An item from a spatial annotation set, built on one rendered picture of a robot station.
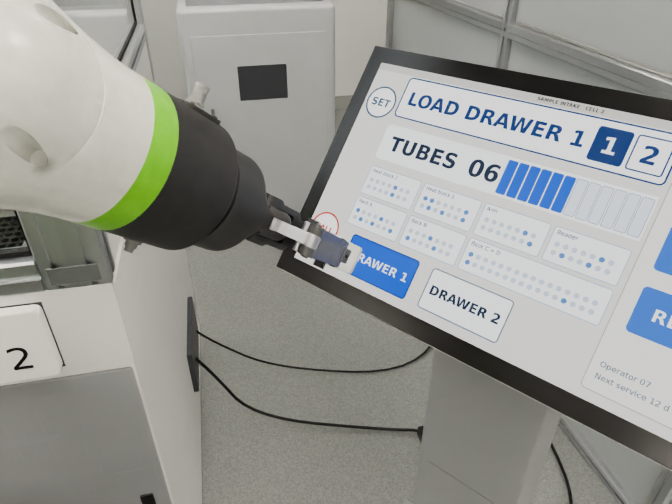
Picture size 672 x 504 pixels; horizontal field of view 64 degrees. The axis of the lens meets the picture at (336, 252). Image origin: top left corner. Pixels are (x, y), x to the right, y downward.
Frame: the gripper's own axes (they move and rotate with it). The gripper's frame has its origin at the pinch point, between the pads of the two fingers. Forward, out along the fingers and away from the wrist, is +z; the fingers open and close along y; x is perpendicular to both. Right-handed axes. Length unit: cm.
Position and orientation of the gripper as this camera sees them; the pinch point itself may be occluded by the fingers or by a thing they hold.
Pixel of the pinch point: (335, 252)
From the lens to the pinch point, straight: 54.0
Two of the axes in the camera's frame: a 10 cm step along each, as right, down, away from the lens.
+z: 4.9, 2.2, 8.5
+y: -7.7, -3.5, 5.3
